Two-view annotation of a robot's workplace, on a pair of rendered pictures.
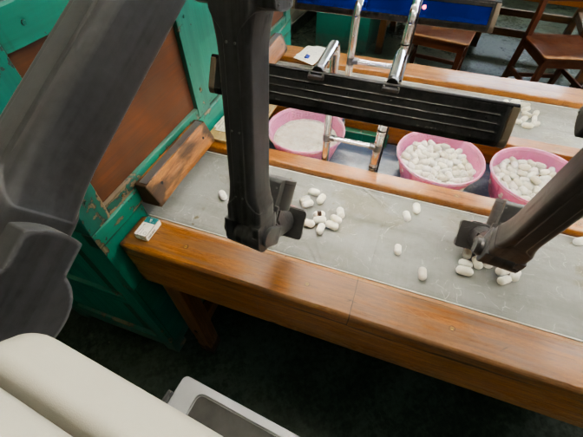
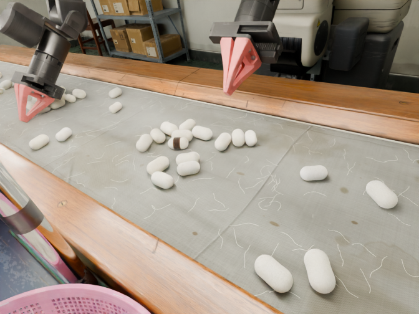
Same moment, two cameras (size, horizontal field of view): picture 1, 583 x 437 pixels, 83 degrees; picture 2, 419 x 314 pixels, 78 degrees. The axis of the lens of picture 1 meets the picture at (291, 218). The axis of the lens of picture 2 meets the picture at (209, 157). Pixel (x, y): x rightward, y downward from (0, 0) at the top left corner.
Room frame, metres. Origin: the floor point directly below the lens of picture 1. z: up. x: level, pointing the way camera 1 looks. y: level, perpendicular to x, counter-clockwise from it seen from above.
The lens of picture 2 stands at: (0.89, 0.09, 0.98)
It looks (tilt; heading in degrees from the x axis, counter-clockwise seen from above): 38 degrees down; 201
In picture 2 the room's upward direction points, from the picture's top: 9 degrees counter-clockwise
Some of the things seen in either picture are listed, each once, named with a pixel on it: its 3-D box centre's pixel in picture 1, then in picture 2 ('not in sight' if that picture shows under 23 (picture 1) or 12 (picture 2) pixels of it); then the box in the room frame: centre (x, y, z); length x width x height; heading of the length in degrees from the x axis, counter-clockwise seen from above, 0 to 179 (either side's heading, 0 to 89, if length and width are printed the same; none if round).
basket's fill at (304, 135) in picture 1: (305, 141); not in sight; (0.95, -0.05, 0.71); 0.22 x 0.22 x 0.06
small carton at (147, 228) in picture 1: (147, 228); not in sight; (0.51, 0.36, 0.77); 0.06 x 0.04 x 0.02; 161
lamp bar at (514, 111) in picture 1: (349, 93); not in sight; (0.63, -0.12, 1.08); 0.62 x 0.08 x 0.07; 71
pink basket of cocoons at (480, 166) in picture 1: (435, 166); not in sight; (0.81, -0.47, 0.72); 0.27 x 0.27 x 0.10
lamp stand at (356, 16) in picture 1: (375, 71); not in sight; (1.08, -0.28, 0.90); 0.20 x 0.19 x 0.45; 71
